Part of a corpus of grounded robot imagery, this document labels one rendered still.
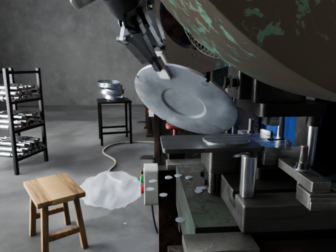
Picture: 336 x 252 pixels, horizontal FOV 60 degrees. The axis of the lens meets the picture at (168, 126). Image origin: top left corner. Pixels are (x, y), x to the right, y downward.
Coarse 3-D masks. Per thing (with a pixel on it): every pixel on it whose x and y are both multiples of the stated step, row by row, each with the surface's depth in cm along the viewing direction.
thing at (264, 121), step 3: (264, 117) 77; (267, 117) 76; (270, 117) 75; (273, 117) 75; (276, 117) 75; (279, 117) 75; (264, 120) 77; (267, 120) 76; (270, 120) 75; (273, 120) 75; (276, 120) 75; (264, 123) 77; (267, 123) 76; (270, 123) 75; (273, 123) 75; (276, 123) 75
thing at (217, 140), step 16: (176, 144) 74; (192, 144) 74; (208, 144) 74; (224, 144) 72; (240, 144) 72; (256, 144) 74; (208, 160) 75; (224, 160) 74; (208, 176) 75; (208, 192) 76
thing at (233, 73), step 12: (228, 72) 79; (240, 72) 70; (228, 84) 77; (240, 84) 70; (252, 84) 69; (264, 84) 68; (240, 96) 71; (252, 96) 69; (264, 96) 68; (276, 96) 69; (288, 96) 69; (300, 96) 69
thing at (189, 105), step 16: (176, 64) 66; (160, 80) 73; (176, 80) 70; (192, 80) 68; (144, 96) 83; (160, 96) 80; (176, 96) 77; (192, 96) 74; (208, 96) 70; (224, 96) 68; (160, 112) 87; (176, 112) 84; (192, 112) 81; (208, 112) 76; (224, 112) 73; (192, 128) 88; (208, 128) 84
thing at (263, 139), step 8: (256, 136) 82; (264, 136) 82; (272, 136) 82; (280, 136) 82; (264, 144) 74; (272, 144) 74; (280, 144) 74; (256, 152) 77; (264, 152) 71; (272, 152) 72; (280, 152) 72; (288, 152) 72; (296, 152) 72; (264, 160) 72; (272, 160) 72
